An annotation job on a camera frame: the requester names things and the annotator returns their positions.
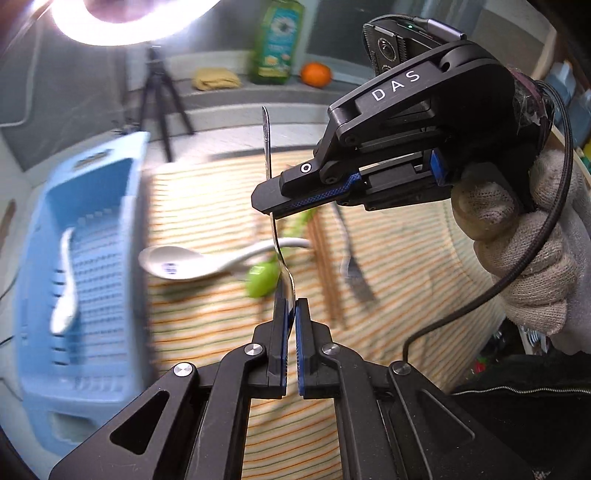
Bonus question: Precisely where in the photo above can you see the white wall cable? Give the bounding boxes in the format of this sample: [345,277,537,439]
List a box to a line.
[0,44,43,131]

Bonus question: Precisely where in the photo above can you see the dark zip jacket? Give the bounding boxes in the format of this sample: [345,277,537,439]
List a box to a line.
[450,353,591,480]

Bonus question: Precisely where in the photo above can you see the person's right hand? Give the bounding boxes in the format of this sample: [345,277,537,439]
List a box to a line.
[450,148,591,354]

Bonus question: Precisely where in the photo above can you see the yellow sponge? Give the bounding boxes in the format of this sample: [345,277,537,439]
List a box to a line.
[191,67,243,92]

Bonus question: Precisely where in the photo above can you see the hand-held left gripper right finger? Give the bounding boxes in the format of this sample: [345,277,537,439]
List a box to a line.
[295,298,536,480]

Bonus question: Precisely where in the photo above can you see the light blue plastic basket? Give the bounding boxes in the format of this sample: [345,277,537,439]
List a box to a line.
[11,131,153,457]

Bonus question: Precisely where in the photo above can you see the white ceramic spoon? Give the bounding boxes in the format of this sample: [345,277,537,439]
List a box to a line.
[48,227,80,336]
[139,237,313,281]

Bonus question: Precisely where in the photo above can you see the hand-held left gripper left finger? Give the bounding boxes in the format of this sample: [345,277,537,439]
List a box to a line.
[48,294,296,480]

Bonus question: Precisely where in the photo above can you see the green plastic spoon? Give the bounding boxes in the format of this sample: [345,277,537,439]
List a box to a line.
[245,207,320,299]

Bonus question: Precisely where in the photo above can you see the striped cloth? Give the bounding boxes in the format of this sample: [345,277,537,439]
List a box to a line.
[147,159,509,480]

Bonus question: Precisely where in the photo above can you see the black tripod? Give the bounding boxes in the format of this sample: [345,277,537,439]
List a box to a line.
[137,46,195,163]

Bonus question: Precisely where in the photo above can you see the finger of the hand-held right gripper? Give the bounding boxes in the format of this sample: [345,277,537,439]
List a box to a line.
[277,164,453,214]
[251,159,365,217]

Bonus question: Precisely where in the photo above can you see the green dish soap bottle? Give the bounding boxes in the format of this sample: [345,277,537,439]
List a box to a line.
[249,0,306,86]

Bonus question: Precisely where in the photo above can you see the ring light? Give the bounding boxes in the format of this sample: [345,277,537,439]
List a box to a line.
[48,0,223,47]

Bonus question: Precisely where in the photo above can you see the orange fruit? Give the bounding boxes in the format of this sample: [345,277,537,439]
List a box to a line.
[300,62,332,89]

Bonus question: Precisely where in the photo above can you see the metal spoon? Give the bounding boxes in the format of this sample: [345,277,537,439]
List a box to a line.
[261,106,296,310]

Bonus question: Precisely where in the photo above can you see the blue plastic container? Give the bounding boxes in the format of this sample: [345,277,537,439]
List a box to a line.
[544,59,591,148]

